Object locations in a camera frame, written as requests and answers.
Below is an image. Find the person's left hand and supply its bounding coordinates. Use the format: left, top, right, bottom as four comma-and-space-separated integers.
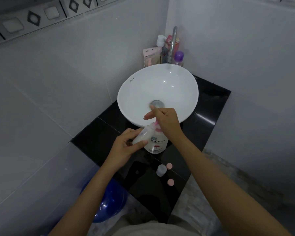
110, 128, 148, 168

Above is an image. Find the person's right hand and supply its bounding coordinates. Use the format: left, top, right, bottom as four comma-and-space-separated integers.
143, 105, 185, 143

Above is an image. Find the small translucent plastic bottle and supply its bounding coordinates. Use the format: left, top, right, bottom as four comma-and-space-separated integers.
132, 125, 155, 146

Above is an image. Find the large white pump bottle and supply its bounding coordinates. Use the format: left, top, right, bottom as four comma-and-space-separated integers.
144, 121, 169, 154

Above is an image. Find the person's left forearm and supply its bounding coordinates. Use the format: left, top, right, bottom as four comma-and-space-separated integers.
48, 160, 121, 236

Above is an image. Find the person's right forearm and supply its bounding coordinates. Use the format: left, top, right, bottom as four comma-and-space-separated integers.
171, 134, 293, 236

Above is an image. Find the white ceramic sink basin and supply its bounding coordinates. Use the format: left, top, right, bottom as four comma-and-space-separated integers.
117, 63, 199, 128

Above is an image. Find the pink sponge packet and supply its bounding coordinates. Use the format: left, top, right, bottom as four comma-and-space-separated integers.
142, 46, 163, 68

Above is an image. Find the blue plastic bucket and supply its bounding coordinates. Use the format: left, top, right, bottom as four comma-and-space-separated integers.
80, 178, 128, 224

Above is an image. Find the purple capped bottle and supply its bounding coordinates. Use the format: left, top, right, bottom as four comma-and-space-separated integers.
173, 51, 185, 67

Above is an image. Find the chrome faucet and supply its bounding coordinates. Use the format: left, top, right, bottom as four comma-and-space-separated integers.
167, 26, 179, 65

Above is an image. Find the person's grey shirt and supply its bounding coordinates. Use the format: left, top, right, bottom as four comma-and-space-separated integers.
87, 213, 223, 236

